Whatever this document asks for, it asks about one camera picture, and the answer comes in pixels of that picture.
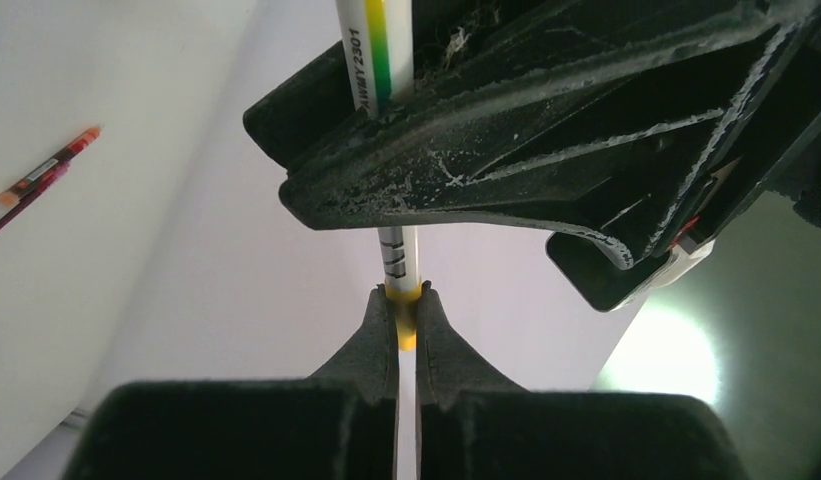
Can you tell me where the white marker orange tip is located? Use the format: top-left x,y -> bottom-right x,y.
335,0 -> 423,296

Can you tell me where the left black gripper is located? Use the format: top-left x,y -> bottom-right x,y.
243,1 -> 821,312

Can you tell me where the dark red gel pen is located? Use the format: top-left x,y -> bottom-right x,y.
0,126 -> 102,210

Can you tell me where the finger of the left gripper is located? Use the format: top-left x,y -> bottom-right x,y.
279,34 -> 781,270

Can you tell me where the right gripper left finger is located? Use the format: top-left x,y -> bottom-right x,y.
64,287 -> 399,479

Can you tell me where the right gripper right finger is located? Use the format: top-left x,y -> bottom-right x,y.
416,283 -> 747,479

